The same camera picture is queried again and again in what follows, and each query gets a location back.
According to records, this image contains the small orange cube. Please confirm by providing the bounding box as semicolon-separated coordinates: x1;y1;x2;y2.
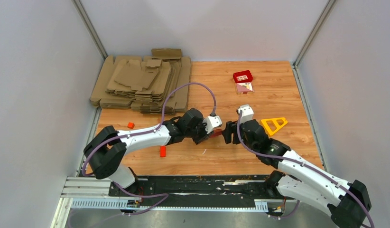
127;122;135;129

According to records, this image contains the stack of flat cardboard boxes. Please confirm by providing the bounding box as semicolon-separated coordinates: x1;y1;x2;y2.
90;48;192;115

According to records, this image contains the red toy brick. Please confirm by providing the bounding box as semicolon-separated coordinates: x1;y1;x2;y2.
233;70;253;83

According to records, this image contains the small red block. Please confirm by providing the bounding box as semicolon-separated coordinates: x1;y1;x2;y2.
159;146;167;158

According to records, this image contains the yellow triangular plastic piece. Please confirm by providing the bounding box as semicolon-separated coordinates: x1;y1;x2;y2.
260;117;288;136

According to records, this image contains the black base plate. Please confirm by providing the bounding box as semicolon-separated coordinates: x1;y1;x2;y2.
125;175;290;201

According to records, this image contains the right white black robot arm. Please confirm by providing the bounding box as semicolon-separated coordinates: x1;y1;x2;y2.
223;119;375;228

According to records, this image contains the red paper box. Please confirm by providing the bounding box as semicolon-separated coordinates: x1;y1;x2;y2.
210;129;223;138

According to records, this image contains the clear card box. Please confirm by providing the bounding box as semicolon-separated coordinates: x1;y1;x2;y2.
235;82;254;95

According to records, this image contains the aluminium frame rail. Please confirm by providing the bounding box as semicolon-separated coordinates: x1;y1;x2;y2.
50;176;356;228

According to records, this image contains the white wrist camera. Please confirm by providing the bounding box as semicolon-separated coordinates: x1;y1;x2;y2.
203;115;223;134
236;104;254;124

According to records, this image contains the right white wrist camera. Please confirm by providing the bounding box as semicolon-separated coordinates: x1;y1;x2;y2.
236;104;254;124

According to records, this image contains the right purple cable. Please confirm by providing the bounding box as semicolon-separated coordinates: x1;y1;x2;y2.
236;108;375;228

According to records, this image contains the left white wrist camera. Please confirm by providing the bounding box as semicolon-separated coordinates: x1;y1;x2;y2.
203;115;223;134

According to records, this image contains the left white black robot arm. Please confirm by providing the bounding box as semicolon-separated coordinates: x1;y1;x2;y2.
82;108;222;196

